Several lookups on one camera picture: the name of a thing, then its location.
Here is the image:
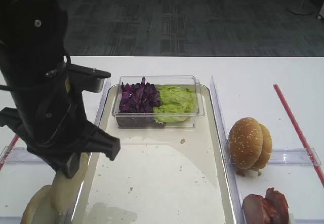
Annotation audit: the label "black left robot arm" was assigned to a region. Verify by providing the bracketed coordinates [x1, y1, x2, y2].
[1, 0, 120, 178]

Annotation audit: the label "metal tray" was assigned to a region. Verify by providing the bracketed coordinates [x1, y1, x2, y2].
[72, 86, 234, 223]

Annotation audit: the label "white bottom bun slice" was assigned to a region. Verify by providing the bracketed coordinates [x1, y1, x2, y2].
[50, 153, 89, 214]

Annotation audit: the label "purple cabbage shreds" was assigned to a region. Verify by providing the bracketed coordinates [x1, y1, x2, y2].
[119, 77, 161, 114]

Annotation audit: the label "sesame top bun front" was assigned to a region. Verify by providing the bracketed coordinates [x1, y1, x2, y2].
[228, 117, 263, 169]

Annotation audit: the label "clear pusher track upper right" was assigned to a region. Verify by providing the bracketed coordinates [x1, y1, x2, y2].
[268, 148, 321, 167]

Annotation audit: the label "left red rail strip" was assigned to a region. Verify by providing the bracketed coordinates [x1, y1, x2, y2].
[0, 135, 19, 170]

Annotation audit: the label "clear pusher track upper left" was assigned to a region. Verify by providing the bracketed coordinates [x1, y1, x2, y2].
[5, 147, 45, 164]

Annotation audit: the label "clear plastic vegetable box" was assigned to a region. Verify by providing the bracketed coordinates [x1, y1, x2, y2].
[111, 76, 205, 129]

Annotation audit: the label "red rail strip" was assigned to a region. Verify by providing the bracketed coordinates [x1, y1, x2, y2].
[0, 135, 19, 170]
[273, 84, 323, 185]

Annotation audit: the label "red meat slices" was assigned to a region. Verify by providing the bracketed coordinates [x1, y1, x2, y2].
[242, 188, 290, 224]

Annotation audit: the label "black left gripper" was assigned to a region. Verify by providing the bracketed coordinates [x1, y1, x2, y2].
[1, 92, 120, 178]

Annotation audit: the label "clear pusher track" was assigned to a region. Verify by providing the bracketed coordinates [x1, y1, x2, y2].
[268, 148, 321, 167]
[5, 147, 45, 164]

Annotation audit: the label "sesame top bun rear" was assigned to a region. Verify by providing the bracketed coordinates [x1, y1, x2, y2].
[250, 124, 272, 171]

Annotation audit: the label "green lettuce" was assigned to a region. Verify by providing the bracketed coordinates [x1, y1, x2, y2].
[154, 86, 197, 123]

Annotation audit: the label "standing bottom bun slice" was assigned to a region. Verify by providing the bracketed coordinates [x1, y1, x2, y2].
[20, 185, 58, 224]

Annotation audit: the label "right red rail strip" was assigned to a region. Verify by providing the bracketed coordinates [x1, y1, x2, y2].
[273, 84, 323, 185]

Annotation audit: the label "floor stand base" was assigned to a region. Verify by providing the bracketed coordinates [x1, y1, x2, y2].
[287, 0, 313, 16]

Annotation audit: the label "sesame bun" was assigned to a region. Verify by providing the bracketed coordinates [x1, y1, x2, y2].
[228, 117, 263, 169]
[250, 124, 272, 171]

